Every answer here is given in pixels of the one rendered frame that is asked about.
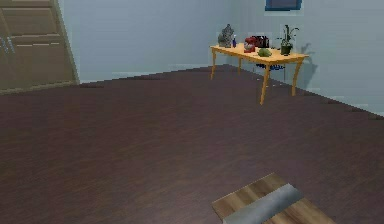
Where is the grey cloth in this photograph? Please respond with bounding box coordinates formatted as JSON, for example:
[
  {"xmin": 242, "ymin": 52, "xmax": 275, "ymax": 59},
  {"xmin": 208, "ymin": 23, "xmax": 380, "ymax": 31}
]
[{"xmin": 222, "ymin": 183, "xmax": 304, "ymax": 224}]

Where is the yellow wooden table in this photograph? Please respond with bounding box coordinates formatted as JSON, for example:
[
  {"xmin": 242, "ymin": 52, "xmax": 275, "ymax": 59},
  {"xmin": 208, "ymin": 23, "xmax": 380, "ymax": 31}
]
[{"xmin": 209, "ymin": 43, "xmax": 310, "ymax": 106}]

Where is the green potted house plant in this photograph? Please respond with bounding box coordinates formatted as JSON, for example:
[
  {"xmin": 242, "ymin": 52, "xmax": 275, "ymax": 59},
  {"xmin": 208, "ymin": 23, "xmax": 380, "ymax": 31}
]
[{"xmin": 276, "ymin": 24, "xmax": 300, "ymax": 56}]

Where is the blue object under table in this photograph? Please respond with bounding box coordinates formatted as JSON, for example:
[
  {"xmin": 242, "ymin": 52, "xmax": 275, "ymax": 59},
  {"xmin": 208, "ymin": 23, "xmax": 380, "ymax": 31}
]
[{"xmin": 256, "ymin": 63, "xmax": 286, "ymax": 72}]

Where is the brown wooden cupboard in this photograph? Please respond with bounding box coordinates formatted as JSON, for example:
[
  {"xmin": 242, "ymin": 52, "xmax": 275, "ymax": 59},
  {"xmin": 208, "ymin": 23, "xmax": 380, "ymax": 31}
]
[{"xmin": 0, "ymin": 0, "xmax": 80, "ymax": 95}]

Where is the dark red toaster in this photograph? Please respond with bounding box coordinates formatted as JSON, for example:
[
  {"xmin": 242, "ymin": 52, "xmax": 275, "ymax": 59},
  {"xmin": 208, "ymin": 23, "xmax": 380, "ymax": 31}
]
[{"xmin": 252, "ymin": 34, "xmax": 271, "ymax": 49}]

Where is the brown wooden table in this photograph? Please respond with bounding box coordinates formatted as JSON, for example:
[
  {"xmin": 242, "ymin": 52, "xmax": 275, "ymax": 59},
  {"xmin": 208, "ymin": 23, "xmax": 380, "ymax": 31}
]
[{"xmin": 211, "ymin": 172, "xmax": 338, "ymax": 224}]

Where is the red stand mixer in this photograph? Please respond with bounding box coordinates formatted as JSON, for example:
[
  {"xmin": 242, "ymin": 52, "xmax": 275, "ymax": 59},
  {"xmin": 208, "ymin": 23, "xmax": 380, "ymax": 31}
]
[{"xmin": 243, "ymin": 36, "xmax": 258, "ymax": 54}]

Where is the blue framed picture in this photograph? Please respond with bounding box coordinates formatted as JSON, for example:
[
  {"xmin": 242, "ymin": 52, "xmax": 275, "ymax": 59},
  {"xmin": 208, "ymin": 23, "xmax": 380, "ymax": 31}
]
[{"xmin": 264, "ymin": 0, "xmax": 303, "ymax": 12}]

